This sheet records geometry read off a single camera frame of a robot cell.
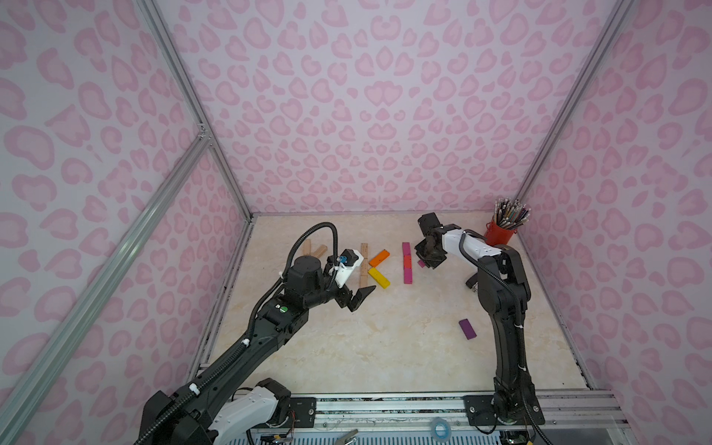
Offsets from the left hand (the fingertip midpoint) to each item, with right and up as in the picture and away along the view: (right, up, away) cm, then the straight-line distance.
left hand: (368, 277), depth 73 cm
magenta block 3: (+19, +1, +28) cm, 34 cm away
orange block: (+4, +3, +33) cm, 33 cm away
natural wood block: (-18, +5, +33) cm, 38 cm away
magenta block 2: (+14, -3, +28) cm, 32 cm away
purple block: (+32, -19, +15) cm, 40 cm away
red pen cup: (+49, +11, +34) cm, 61 cm away
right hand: (+19, +4, +32) cm, 37 cm away
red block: (+15, 0, +31) cm, 34 cm away
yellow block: (+4, -4, +28) cm, 29 cm away
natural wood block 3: (-1, -2, +28) cm, 28 cm away
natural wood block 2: (-1, +5, +34) cm, 35 cm away
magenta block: (+15, +5, +34) cm, 37 cm away
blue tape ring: (+19, -39, -2) cm, 43 cm away
